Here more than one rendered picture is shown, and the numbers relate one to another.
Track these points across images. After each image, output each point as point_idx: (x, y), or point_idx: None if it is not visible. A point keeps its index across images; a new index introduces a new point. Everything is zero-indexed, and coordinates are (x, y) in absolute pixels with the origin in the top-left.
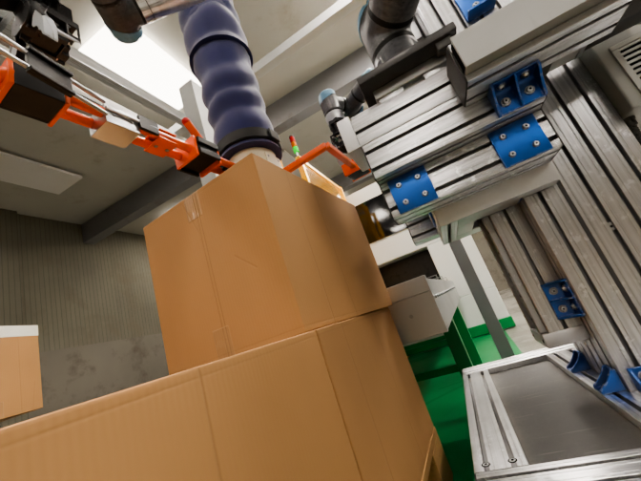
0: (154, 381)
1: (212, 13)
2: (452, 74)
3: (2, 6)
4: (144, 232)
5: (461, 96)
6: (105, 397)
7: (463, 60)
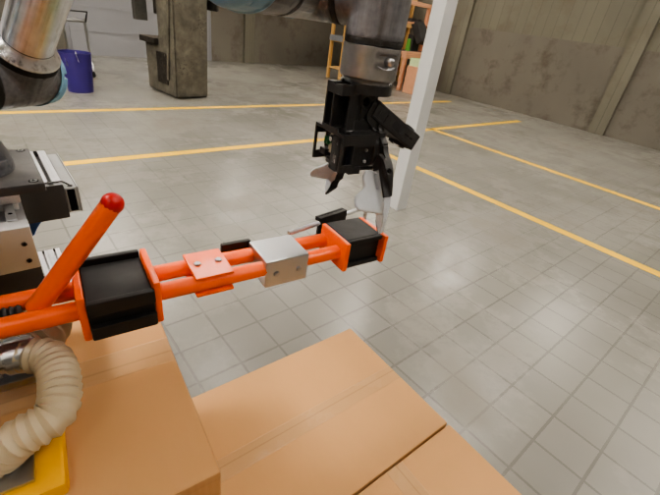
0: (279, 359)
1: None
2: (40, 198)
3: (388, 133)
4: (220, 475)
5: (34, 216)
6: (292, 354)
7: (82, 205)
